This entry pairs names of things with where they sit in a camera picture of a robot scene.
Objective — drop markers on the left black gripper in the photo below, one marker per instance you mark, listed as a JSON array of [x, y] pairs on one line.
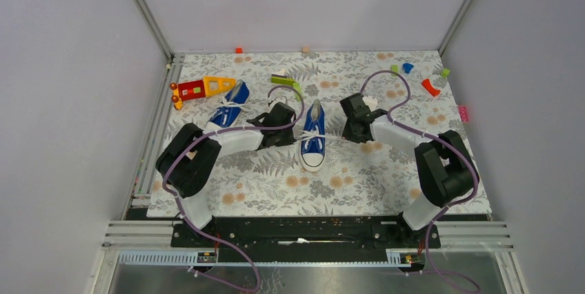
[[287, 140]]

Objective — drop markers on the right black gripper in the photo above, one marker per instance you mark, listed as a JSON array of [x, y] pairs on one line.
[[348, 135]]

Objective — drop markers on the blue sneaker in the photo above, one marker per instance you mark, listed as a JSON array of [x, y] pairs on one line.
[[233, 103], [313, 141]]

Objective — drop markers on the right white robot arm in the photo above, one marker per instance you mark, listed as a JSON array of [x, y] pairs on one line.
[[445, 170]]

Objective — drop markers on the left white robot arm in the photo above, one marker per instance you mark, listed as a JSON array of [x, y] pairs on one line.
[[188, 160]]

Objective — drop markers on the floral table mat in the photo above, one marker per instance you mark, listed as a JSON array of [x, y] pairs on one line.
[[378, 179]]

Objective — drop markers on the green block short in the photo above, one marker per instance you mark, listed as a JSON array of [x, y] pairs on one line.
[[299, 96]]

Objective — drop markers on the green block long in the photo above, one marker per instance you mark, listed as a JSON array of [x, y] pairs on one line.
[[282, 80]]

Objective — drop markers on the blue wedge block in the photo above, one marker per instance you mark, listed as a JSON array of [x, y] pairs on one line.
[[407, 67]]

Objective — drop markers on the red arch block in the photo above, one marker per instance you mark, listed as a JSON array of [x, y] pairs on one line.
[[433, 91]]

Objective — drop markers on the green corner block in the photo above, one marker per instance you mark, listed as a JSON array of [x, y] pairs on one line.
[[445, 73]]

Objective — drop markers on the pink lego brick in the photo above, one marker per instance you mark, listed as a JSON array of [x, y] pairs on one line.
[[463, 112]]

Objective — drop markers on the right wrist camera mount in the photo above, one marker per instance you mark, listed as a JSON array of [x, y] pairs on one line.
[[371, 102]]

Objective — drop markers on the red yellow toy frame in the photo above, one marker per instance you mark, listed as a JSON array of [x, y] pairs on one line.
[[208, 86]]

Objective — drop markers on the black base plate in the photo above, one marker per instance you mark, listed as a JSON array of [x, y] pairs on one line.
[[255, 233]]

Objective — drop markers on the grey slotted cable duct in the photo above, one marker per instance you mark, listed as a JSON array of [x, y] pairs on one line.
[[286, 255]]

